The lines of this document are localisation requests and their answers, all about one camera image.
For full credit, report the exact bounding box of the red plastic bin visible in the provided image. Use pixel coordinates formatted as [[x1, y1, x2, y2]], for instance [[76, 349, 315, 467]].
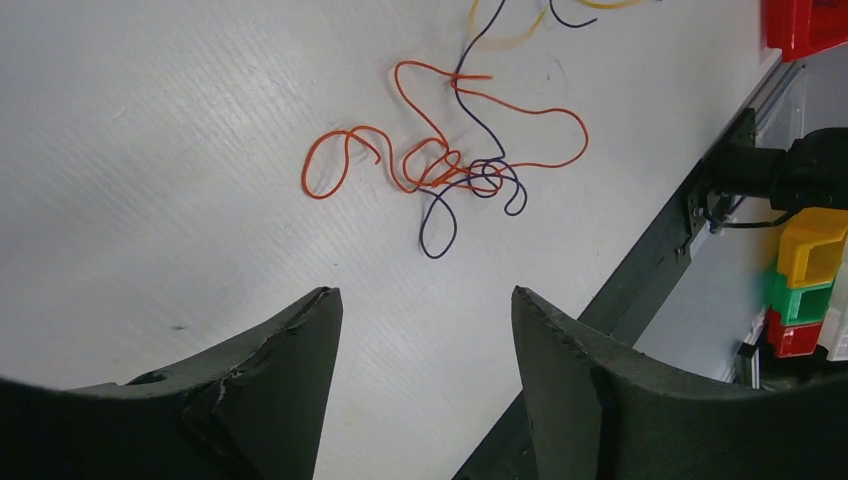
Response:
[[761, 0, 847, 62]]

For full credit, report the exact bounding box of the green storage bin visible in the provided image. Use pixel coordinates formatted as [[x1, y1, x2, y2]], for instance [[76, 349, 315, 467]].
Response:
[[765, 264, 834, 326]]

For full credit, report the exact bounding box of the yellow storage bin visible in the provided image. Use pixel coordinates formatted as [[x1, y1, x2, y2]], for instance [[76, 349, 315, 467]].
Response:
[[776, 208, 847, 289]]

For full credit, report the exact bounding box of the small red storage bin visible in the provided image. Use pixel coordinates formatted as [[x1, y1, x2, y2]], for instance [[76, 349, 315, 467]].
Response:
[[765, 308, 823, 359]]

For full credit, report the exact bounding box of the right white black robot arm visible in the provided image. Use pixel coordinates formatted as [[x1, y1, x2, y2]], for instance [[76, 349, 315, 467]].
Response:
[[707, 127, 847, 211]]

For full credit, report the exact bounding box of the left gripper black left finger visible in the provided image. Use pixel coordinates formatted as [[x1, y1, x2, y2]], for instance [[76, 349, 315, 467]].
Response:
[[1, 287, 343, 479]]

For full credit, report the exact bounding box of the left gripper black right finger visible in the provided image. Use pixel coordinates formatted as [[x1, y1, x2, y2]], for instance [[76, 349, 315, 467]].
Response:
[[511, 287, 847, 479]]

